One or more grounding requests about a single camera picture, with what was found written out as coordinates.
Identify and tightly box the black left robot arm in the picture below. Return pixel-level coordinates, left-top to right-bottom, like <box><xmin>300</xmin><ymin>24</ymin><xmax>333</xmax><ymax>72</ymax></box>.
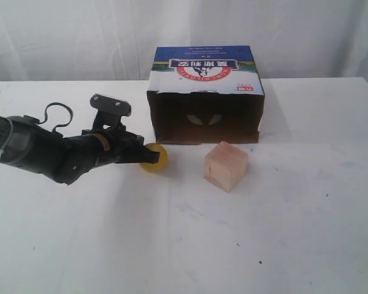
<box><xmin>0</xmin><ymin>116</ymin><xmax>160</xmax><ymax>185</ymax></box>

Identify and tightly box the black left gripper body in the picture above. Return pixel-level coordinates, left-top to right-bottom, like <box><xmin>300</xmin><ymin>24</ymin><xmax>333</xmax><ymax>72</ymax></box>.
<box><xmin>53</xmin><ymin>124</ymin><xmax>140</xmax><ymax>185</ymax></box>

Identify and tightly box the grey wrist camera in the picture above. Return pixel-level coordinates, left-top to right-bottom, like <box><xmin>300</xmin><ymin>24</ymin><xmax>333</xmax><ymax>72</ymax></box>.
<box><xmin>90</xmin><ymin>94</ymin><xmax>132</xmax><ymax>129</ymax></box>

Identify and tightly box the light wooden cube block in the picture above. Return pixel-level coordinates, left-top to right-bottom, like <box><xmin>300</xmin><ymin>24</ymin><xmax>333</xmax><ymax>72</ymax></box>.
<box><xmin>204</xmin><ymin>141</ymin><xmax>249</xmax><ymax>192</ymax></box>

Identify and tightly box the yellow tennis ball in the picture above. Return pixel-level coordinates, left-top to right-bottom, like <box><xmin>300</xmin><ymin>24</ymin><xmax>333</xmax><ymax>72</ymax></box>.
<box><xmin>139</xmin><ymin>143</ymin><xmax>169</xmax><ymax>173</ymax></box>

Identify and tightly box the white zip tie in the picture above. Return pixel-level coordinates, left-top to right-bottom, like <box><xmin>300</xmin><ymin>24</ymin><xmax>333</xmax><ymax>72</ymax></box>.
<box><xmin>0</xmin><ymin>118</ymin><xmax>14</xmax><ymax>160</ymax></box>

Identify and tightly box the printed cardboard box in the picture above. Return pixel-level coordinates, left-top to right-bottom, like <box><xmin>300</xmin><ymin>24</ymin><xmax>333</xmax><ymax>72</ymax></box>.
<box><xmin>147</xmin><ymin>45</ymin><xmax>265</xmax><ymax>145</ymax></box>

